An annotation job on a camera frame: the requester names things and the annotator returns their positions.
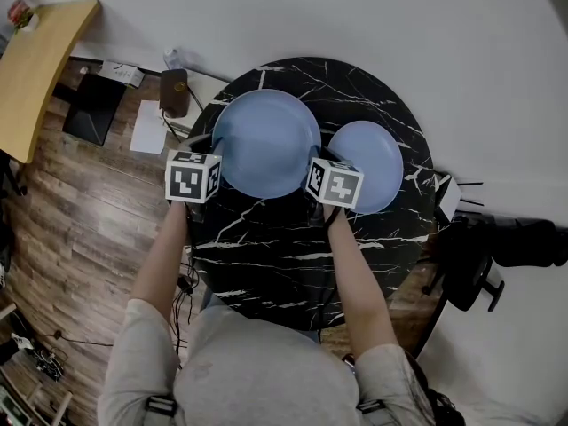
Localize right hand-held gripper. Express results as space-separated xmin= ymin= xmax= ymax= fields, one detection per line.
xmin=304 ymin=144 xmax=365 ymax=228

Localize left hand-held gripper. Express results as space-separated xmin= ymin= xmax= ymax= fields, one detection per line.
xmin=165 ymin=133 xmax=225 ymax=224

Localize big blue plate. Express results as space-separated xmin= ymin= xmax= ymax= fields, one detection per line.
xmin=327 ymin=120 xmax=405 ymax=216
xmin=211 ymin=89 xmax=323 ymax=200

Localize person's right forearm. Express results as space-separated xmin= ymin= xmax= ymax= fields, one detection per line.
xmin=321 ymin=204 xmax=403 ymax=363

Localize person's left forearm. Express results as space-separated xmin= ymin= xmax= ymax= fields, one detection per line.
xmin=130 ymin=200 xmax=192 ymax=327

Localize brown rectangular box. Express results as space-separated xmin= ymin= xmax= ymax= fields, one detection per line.
xmin=158 ymin=68 xmax=191 ymax=119

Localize white paper sheet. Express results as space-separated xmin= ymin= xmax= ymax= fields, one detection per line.
xmin=130 ymin=99 xmax=169 ymax=154

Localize crumpled white plastic bag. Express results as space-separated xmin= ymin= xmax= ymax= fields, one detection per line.
xmin=162 ymin=45 xmax=186 ymax=71

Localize small white cardboard box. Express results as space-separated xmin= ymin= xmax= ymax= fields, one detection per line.
xmin=98 ymin=59 xmax=146 ymax=89

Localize black square base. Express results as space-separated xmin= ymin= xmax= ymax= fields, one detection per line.
xmin=61 ymin=73 xmax=129 ymax=147

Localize white router with black antennas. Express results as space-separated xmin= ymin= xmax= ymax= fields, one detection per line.
xmin=432 ymin=173 xmax=485 ymax=221

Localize curved wooden desk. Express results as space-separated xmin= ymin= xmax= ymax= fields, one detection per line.
xmin=0 ymin=0 xmax=102 ymax=164

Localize person's gray shirt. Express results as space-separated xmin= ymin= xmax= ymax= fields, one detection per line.
xmin=97 ymin=297 xmax=438 ymax=426

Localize black office chair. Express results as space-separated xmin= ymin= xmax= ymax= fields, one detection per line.
xmin=421 ymin=213 xmax=568 ymax=314

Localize red flowers in white pot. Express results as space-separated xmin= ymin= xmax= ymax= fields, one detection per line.
xmin=7 ymin=0 xmax=41 ymax=33

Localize tangle of black wires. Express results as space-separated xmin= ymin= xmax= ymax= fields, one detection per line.
xmin=26 ymin=348 xmax=67 ymax=383

